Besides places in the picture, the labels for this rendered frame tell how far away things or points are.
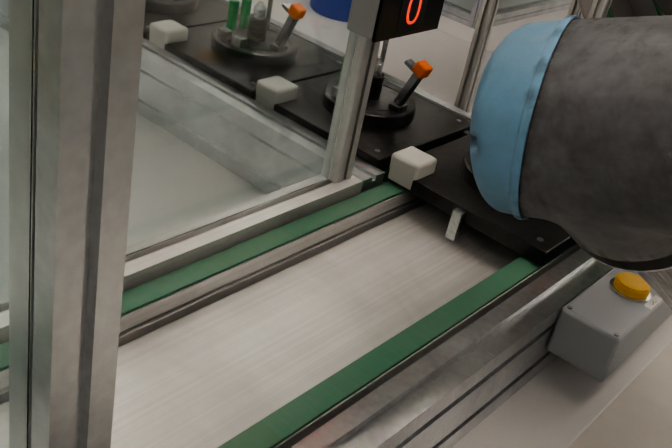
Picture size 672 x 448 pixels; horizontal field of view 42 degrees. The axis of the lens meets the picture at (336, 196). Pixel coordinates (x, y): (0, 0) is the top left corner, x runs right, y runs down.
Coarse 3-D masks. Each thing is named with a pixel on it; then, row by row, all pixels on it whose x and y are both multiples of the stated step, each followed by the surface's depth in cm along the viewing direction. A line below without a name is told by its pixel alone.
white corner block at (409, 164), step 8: (400, 152) 113; (408, 152) 114; (416, 152) 114; (424, 152) 115; (392, 160) 113; (400, 160) 112; (408, 160) 112; (416, 160) 112; (424, 160) 112; (432, 160) 113; (392, 168) 114; (400, 168) 113; (408, 168) 112; (416, 168) 111; (424, 168) 112; (432, 168) 114; (392, 176) 114; (400, 176) 113; (408, 176) 112; (416, 176) 112; (424, 176) 113; (400, 184) 113; (408, 184) 112
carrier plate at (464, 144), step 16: (448, 144) 123; (464, 144) 124; (448, 160) 119; (432, 176) 114; (448, 176) 114; (416, 192) 112; (432, 192) 110; (448, 192) 110; (464, 192) 111; (448, 208) 109; (464, 208) 108; (480, 208) 108; (480, 224) 107; (496, 224) 105; (512, 224) 106; (528, 224) 107; (544, 224) 108; (496, 240) 106; (512, 240) 104; (528, 240) 103; (544, 240) 104; (560, 240) 105; (528, 256) 103; (544, 256) 102
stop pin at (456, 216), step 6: (456, 210) 107; (462, 210) 108; (456, 216) 107; (462, 216) 107; (450, 222) 108; (456, 222) 108; (462, 222) 108; (450, 228) 108; (456, 228) 108; (450, 234) 109; (456, 234) 108
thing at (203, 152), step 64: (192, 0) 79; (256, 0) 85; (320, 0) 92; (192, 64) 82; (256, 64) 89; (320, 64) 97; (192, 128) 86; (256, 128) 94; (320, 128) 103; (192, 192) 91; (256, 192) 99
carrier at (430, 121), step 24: (384, 48) 131; (384, 96) 129; (384, 120) 123; (408, 120) 126; (432, 120) 130; (456, 120) 131; (360, 144) 118; (384, 144) 119; (408, 144) 121; (432, 144) 124; (384, 168) 117
